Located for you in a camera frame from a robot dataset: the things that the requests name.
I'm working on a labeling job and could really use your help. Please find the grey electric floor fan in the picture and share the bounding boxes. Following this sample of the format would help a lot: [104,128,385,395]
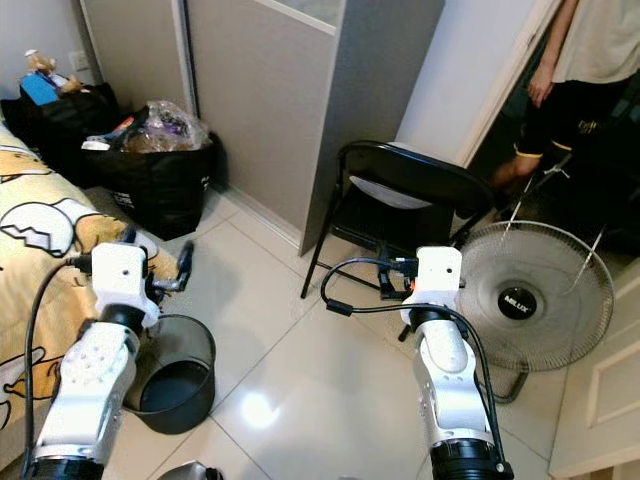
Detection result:
[400,220,616,404]

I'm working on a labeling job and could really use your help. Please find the plain white door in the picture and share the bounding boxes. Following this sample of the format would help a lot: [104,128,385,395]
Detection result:
[395,0,566,166]

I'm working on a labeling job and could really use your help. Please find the black fabric bag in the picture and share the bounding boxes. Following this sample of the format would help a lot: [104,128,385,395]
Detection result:
[2,85,121,166]

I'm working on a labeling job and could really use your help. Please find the yellow egg print blanket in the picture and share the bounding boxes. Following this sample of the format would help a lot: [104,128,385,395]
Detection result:
[0,120,176,471]

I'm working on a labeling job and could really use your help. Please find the black folding chair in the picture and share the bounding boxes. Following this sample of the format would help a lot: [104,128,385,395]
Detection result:
[300,140,576,301]

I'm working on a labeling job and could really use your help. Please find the white panelled door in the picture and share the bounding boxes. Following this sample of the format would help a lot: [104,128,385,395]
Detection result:
[550,255,640,480]

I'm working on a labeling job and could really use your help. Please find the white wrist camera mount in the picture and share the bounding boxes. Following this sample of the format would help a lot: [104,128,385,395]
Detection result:
[90,243,161,326]
[400,247,463,326]

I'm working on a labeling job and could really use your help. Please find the person in cream shirt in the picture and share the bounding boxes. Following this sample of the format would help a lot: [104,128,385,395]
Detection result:
[495,0,640,191]

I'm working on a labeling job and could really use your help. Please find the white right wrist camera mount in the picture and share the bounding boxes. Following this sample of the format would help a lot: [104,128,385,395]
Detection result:
[400,247,463,326]

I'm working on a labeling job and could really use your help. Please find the crinkled clear plastic bag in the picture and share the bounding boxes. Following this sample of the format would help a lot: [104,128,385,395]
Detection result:
[85,100,211,156]

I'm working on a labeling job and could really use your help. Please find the grey wardrobe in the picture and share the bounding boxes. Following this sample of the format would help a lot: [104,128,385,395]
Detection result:
[80,0,446,256]

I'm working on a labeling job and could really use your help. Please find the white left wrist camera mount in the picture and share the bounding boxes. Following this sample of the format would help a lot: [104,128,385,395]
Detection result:
[90,243,161,326]

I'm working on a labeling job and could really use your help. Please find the large black bag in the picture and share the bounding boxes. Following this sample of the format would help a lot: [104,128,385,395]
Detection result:
[85,140,229,241]

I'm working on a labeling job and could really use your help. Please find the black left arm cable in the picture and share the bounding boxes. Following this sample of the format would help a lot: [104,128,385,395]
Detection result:
[20,255,96,479]

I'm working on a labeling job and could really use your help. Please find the black mesh wastebasket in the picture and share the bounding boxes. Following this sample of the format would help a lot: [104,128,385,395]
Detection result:
[125,314,217,435]

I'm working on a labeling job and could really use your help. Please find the brown plush toy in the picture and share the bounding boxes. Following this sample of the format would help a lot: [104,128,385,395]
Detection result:
[25,48,86,96]

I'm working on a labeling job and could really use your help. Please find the blue box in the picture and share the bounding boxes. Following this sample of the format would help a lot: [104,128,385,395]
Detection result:
[20,72,61,106]

